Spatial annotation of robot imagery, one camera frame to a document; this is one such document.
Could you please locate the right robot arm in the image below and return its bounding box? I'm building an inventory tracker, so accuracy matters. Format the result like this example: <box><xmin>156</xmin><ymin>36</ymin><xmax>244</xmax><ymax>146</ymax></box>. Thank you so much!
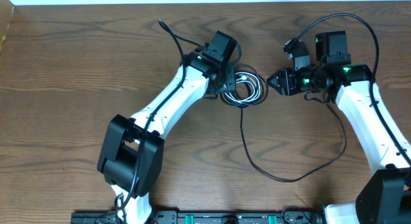
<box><xmin>267</xmin><ymin>31</ymin><xmax>410</xmax><ymax>223</ymax></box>

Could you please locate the white USB cable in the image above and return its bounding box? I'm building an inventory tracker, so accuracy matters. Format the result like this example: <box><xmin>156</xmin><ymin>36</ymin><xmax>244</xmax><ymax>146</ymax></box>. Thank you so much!
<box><xmin>223</xmin><ymin>71</ymin><xmax>263</xmax><ymax>106</ymax></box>

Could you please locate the black USB cable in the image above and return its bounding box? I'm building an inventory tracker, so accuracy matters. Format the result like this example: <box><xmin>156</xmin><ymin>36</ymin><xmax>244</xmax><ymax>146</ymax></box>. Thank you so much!
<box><xmin>220</xmin><ymin>64</ymin><xmax>349</xmax><ymax>184</ymax></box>

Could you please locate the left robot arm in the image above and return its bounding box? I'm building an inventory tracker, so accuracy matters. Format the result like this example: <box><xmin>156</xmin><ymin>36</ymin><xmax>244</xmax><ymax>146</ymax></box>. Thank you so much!
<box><xmin>97</xmin><ymin>31</ymin><xmax>241</xmax><ymax>223</ymax></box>

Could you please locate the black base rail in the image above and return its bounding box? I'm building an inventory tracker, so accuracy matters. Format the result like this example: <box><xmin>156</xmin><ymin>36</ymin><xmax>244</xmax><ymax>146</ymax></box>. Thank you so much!
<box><xmin>70</xmin><ymin>210</ymin><xmax>325</xmax><ymax>224</ymax></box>

